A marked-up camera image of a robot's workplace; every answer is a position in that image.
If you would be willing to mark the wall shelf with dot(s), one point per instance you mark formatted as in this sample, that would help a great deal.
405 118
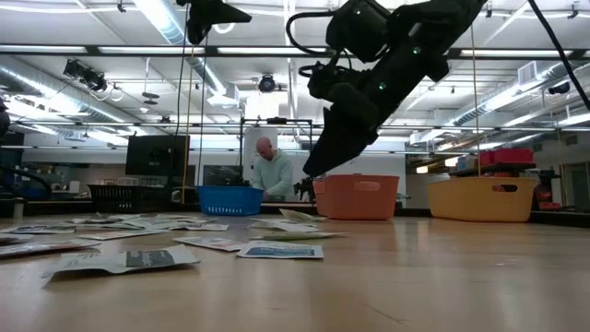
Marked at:
493 167

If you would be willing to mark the red storage boxes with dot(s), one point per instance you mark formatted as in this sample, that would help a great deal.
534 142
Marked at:
511 156

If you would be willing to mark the white packet red square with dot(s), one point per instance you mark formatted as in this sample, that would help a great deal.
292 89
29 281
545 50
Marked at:
115 235
212 243
41 248

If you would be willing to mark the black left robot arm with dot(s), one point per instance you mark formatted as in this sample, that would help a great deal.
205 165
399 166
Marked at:
3 120

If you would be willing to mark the black overhead camera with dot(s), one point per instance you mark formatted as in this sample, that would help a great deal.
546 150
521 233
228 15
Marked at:
267 84
559 88
85 74

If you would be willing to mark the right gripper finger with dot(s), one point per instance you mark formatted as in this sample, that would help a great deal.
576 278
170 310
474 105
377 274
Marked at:
327 143
350 147

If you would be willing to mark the black frame stand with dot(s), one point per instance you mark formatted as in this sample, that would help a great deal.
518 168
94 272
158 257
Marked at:
276 121

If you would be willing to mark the orange plastic bin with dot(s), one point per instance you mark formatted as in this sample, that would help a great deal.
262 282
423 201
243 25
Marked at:
355 198

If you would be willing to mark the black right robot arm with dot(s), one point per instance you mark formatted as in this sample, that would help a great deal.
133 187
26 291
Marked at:
415 37

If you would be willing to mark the green striped white packet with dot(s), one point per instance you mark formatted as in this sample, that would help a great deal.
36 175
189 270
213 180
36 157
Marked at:
106 226
297 215

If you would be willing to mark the black mesh basket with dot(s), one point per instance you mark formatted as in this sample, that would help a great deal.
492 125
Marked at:
129 199

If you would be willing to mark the white packet blue print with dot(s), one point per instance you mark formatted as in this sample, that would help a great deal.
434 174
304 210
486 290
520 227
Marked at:
281 252
154 224
37 229

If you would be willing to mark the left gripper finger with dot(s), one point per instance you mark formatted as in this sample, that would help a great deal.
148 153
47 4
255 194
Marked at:
226 14

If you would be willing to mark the black crossbar with lights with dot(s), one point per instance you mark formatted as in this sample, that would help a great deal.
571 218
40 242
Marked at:
138 50

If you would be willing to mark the blue plastic bin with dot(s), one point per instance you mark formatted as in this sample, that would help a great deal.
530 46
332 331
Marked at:
230 200

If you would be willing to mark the yellow plastic bin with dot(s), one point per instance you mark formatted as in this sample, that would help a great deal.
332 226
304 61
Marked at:
479 203

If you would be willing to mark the small black robot arm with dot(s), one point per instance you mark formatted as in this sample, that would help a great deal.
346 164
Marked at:
305 188

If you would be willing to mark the person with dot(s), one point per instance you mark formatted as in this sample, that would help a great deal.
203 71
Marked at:
276 177

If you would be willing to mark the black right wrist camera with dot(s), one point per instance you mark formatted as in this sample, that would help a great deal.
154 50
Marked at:
322 83

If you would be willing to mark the silver ceiling air duct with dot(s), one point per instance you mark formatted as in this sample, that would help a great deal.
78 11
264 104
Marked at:
507 97
168 25

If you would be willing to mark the white packet dark print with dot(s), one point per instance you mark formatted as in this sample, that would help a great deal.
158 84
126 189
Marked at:
138 259
99 220
11 239
283 226
207 227

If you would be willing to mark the black monitor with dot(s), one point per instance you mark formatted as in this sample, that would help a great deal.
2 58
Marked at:
156 156

